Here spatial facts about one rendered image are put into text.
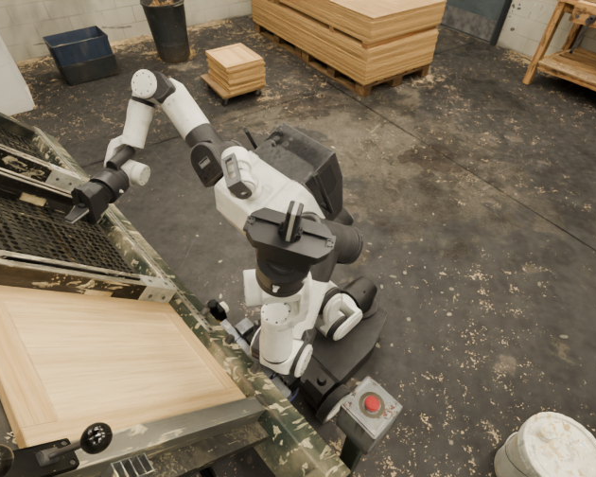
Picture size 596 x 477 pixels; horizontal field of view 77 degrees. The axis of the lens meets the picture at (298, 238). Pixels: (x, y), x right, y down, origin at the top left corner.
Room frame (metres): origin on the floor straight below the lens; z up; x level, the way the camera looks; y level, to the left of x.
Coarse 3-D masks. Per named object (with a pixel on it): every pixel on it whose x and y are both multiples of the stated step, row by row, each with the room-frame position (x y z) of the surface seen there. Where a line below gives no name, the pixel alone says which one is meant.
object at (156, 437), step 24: (216, 408) 0.30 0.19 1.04; (240, 408) 0.32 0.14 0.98; (264, 408) 0.35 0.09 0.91; (120, 432) 0.19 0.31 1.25; (144, 432) 0.20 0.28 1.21; (168, 432) 0.21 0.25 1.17; (192, 432) 0.23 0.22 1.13; (216, 432) 0.25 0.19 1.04; (96, 456) 0.15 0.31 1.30; (120, 456) 0.15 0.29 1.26
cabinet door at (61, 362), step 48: (0, 288) 0.47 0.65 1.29; (0, 336) 0.34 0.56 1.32; (48, 336) 0.38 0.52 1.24; (96, 336) 0.43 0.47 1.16; (144, 336) 0.48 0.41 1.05; (192, 336) 0.56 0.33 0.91; (0, 384) 0.24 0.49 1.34; (48, 384) 0.26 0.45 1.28; (96, 384) 0.29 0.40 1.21; (144, 384) 0.33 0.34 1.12; (192, 384) 0.37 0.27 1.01; (48, 432) 0.18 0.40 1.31
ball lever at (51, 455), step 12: (84, 432) 0.14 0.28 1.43; (96, 432) 0.14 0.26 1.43; (108, 432) 0.15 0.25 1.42; (72, 444) 0.14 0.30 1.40; (84, 444) 0.13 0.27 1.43; (96, 444) 0.13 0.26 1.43; (108, 444) 0.13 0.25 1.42; (36, 456) 0.13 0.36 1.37; (48, 456) 0.13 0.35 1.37; (60, 456) 0.13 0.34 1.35
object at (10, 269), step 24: (0, 264) 0.50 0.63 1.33; (24, 264) 0.53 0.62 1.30; (48, 264) 0.57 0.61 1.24; (72, 264) 0.61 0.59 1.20; (48, 288) 0.53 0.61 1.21; (72, 288) 0.55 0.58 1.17; (96, 288) 0.58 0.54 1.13; (120, 288) 0.62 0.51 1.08; (144, 288) 0.66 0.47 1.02; (168, 288) 0.70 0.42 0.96
